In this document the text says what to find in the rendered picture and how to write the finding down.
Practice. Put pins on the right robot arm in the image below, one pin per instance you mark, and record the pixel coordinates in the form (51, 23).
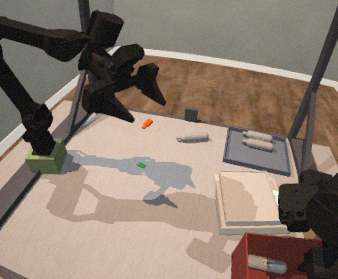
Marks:
(61, 44)

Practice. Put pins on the red open box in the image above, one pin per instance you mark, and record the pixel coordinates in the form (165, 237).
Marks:
(288, 249)

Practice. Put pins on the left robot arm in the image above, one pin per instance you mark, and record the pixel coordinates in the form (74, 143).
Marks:
(321, 212)

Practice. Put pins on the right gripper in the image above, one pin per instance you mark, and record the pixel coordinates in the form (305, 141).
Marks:
(105, 102)

